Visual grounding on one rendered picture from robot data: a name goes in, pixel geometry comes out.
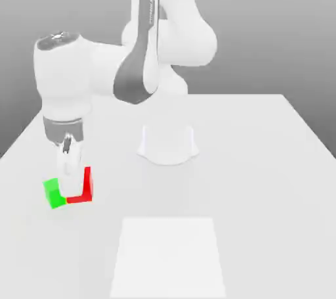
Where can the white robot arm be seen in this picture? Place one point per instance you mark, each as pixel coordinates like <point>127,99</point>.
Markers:
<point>162,41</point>

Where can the small red cube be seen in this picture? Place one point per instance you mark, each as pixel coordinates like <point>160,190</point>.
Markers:
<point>86,186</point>

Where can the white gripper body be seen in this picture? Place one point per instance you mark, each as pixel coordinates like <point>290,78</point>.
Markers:
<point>70,172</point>

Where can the small green cube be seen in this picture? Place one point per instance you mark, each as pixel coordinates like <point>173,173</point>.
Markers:
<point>53,196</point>

